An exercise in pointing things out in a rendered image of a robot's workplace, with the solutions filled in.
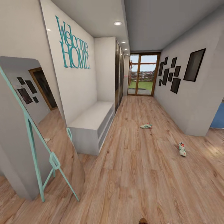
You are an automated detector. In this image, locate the gym shoe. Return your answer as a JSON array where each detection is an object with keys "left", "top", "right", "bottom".
[
  {"left": 178, "top": 142, "right": 186, "bottom": 156},
  {"left": 140, "top": 123, "right": 152, "bottom": 128}
]

